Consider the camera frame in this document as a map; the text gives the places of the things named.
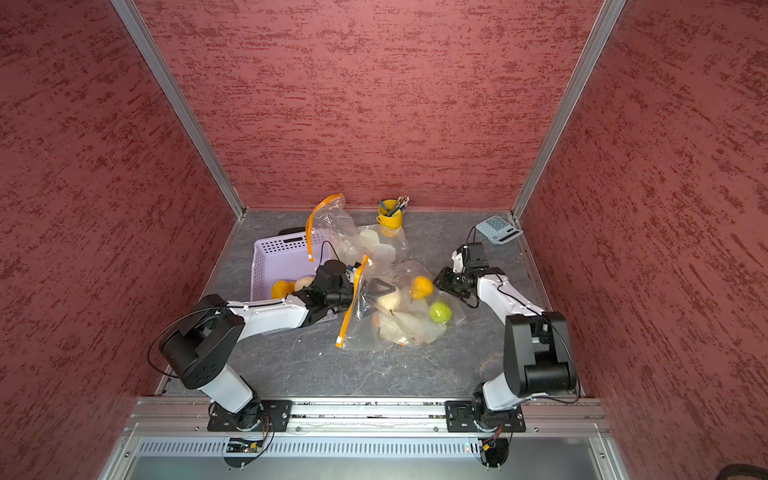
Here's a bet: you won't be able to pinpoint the aluminium front rail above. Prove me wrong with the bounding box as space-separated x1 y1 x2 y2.
122 396 613 438

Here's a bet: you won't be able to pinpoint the lilac perforated plastic basket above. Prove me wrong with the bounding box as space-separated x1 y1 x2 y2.
250 230 334 301

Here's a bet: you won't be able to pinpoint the green pear in right bag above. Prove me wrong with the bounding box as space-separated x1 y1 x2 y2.
428 301 453 324

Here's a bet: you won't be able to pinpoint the yellow pear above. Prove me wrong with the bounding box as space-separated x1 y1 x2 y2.
270 280 295 299

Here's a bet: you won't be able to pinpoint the grey calculator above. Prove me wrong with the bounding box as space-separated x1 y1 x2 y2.
475 215 522 245

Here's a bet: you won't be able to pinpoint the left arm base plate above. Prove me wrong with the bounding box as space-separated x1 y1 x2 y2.
207 398 293 433

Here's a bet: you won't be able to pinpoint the pens in cup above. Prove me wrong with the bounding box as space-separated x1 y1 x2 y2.
379 196 410 217

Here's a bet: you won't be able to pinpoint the beige round fruit bag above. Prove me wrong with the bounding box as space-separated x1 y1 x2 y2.
294 276 315 291

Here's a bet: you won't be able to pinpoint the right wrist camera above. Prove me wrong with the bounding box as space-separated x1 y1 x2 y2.
451 242 489 274

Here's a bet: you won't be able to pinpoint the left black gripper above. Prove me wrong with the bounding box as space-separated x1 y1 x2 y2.
327 275 396 316

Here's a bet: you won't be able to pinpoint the yellow fruit in right bag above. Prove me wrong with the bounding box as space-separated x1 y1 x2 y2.
410 276 434 300

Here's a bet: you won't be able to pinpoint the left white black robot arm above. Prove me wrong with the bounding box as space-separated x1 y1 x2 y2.
146 257 394 432

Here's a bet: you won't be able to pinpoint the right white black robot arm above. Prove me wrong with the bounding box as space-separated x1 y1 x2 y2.
433 267 580 432

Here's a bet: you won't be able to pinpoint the clear zip-top bag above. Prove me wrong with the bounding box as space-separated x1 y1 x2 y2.
305 194 410 266
335 257 467 351

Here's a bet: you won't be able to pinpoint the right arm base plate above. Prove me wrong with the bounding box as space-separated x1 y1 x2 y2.
444 400 526 434

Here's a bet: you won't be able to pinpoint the yellow pen cup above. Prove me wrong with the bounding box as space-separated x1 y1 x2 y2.
376 199 403 230

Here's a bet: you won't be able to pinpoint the cream round fruit right bag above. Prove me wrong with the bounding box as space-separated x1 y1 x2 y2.
375 288 402 312

